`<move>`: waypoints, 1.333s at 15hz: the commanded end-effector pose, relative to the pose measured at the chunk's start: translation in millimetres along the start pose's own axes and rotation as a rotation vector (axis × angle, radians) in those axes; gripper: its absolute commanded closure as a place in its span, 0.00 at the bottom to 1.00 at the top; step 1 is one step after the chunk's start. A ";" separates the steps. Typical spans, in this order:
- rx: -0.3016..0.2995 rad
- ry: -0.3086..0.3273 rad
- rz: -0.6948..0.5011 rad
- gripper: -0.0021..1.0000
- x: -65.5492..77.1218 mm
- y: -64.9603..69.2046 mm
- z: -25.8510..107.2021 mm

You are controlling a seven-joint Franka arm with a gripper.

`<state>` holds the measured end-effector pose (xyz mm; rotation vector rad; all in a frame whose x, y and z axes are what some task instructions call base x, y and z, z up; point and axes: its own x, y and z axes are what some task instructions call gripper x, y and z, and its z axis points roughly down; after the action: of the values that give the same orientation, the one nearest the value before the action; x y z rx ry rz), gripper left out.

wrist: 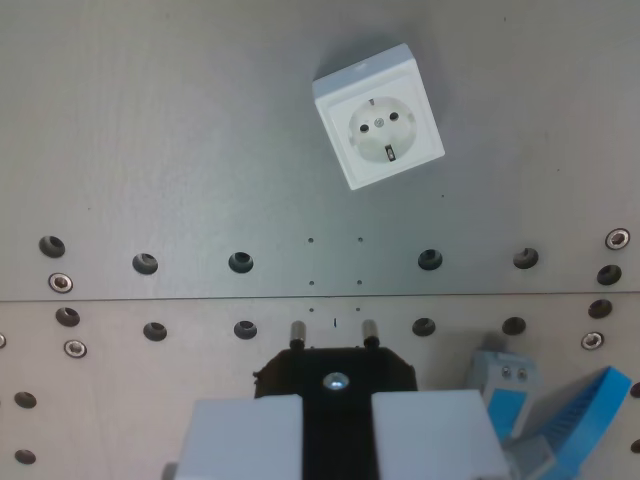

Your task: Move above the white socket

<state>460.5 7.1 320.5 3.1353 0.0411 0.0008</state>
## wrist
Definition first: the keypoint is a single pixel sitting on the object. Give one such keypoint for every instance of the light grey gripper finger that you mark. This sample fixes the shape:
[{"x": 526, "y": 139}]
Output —
[
  {"x": 430, "y": 435},
  {"x": 245, "y": 440}
]

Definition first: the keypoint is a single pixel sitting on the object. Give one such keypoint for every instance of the black power plug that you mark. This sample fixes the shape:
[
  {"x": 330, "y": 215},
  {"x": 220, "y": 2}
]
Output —
[{"x": 338, "y": 365}]

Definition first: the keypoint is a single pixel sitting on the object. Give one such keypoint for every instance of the white and blue terminal module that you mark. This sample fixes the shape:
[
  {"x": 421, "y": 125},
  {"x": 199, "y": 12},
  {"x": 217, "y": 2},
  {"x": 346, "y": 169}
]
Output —
[{"x": 505, "y": 385}]

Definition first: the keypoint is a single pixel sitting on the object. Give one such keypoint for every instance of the blue ribbed plastic part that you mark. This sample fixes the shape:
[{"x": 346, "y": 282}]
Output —
[{"x": 575, "y": 420}]

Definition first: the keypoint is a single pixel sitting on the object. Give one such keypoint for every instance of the white wall socket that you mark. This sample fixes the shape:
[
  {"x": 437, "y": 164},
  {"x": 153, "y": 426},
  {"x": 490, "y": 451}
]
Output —
[{"x": 378, "y": 118}]

